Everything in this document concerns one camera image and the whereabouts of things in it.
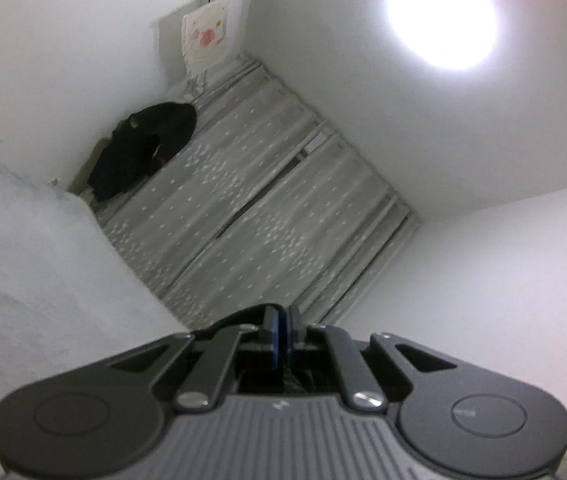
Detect round ceiling light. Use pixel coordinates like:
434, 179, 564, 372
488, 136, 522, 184
383, 0, 501, 73

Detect grey bed sheet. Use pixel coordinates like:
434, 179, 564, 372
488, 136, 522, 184
0, 162, 184, 474

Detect grey dotted curtain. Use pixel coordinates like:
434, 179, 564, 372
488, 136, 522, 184
97, 56, 419, 328

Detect black garment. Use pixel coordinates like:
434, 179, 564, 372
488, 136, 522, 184
282, 366, 317, 396

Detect black clothes hanging in corner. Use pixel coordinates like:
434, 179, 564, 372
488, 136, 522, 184
88, 102, 198, 203

